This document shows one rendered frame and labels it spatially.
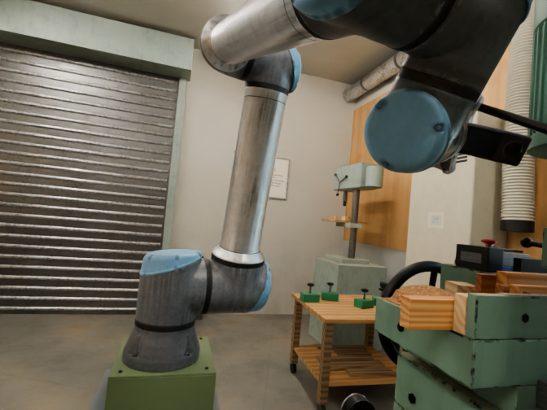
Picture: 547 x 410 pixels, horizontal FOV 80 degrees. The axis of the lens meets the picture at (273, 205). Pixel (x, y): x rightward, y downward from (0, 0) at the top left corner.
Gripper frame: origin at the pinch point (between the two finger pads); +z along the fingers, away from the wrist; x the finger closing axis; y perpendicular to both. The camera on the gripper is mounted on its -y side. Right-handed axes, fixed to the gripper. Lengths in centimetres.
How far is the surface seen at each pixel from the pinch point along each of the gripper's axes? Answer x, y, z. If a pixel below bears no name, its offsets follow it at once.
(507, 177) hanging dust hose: 22, -10, 146
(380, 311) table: 31.6, -0.1, -20.0
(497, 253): 20.4, -13.0, 2.2
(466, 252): 23.1, -8.1, 3.2
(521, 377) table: 26.1, -19.6, -25.8
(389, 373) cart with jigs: 140, 1, 96
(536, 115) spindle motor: -5.8, -8.8, -1.0
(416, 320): 22.0, -6.4, -32.7
